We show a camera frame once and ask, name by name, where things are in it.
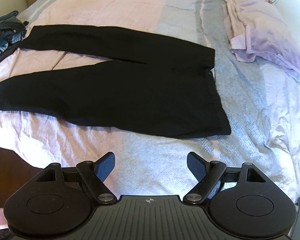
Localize black pants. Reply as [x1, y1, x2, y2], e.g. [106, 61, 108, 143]
[0, 24, 232, 138]

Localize pale pink folded cloth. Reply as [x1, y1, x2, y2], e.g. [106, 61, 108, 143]
[221, 0, 257, 63]

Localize lavender pillow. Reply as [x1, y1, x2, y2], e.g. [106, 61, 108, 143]
[230, 0, 300, 80]

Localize blue denim jeans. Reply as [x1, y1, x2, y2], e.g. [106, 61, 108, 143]
[0, 10, 20, 29]

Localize bed with pink sheet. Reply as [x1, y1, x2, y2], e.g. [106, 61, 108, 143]
[0, 0, 300, 205]

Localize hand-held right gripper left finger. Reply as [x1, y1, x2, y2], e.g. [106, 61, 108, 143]
[37, 151, 116, 204]

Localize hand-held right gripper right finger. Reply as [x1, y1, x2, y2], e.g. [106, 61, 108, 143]
[183, 152, 265, 204]

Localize dark grey pants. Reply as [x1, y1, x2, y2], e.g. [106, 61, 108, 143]
[0, 17, 28, 37]

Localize navy white striped garment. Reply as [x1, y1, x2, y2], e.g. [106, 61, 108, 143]
[0, 31, 25, 53]

